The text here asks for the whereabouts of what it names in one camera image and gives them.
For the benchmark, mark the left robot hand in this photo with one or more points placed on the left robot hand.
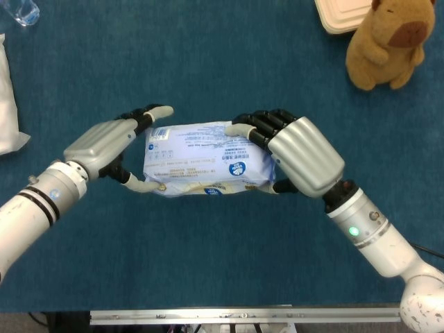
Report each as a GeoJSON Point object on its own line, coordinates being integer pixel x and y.
{"type": "Point", "coordinates": [104, 145]}

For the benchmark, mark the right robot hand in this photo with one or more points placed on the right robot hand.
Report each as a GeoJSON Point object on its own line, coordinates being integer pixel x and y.
{"type": "Point", "coordinates": [301, 156]}

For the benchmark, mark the blue white wipes pack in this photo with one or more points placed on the blue white wipes pack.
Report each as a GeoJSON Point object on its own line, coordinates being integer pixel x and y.
{"type": "Point", "coordinates": [204, 156]}

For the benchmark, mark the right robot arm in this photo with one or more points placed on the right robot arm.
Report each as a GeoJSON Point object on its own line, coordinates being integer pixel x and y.
{"type": "Point", "coordinates": [381, 243]}

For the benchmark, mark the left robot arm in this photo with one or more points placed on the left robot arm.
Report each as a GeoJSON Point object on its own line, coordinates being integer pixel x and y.
{"type": "Point", "coordinates": [34, 208]}

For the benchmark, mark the white plastic bag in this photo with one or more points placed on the white plastic bag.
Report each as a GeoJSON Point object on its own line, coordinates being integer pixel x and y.
{"type": "Point", "coordinates": [8, 104]}

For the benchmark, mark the green felt table mat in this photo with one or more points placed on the green felt table mat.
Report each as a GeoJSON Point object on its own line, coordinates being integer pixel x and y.
{"type": "Point", "coordinates": [222, 243]}

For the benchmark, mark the brown capybara plush toy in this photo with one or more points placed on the brown capybara plush toy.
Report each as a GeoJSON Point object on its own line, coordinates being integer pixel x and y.
{"type": "Point", "coordinates": [388, 45]}

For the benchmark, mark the cream plastic lunch box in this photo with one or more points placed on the cream plastic lunch box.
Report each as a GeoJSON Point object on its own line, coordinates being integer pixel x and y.
{"type": "Point", "coordinates": [340, 15]}

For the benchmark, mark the clear plastic water bottle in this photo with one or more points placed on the clear plastic water bottle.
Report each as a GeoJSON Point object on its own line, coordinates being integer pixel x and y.
{"type": "Point", "coordinates": [22, 12]}

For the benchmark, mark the aluminium profile rail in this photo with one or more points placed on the aluminium profile rail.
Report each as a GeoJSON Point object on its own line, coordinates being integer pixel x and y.
{"type": "Point", "coordinates": [243, 315]}

